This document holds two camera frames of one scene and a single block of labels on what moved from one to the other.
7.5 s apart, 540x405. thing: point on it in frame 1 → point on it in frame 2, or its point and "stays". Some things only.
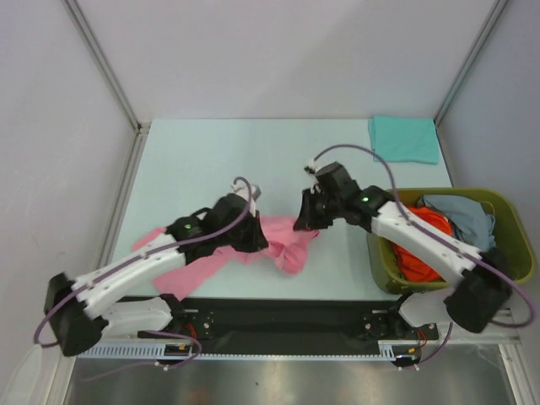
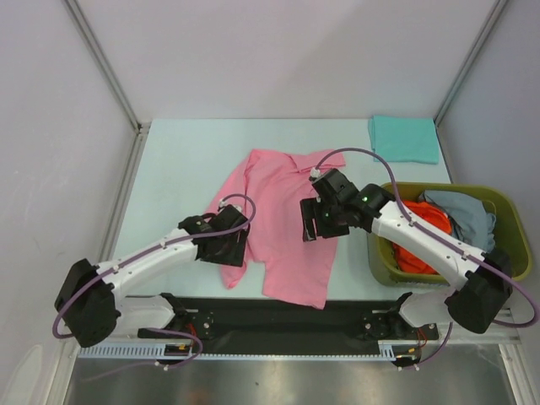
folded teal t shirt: (405, 139) stays
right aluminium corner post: (494, 14) stays
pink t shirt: (286, 247) → (268, 188)
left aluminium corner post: (137, 126) stays
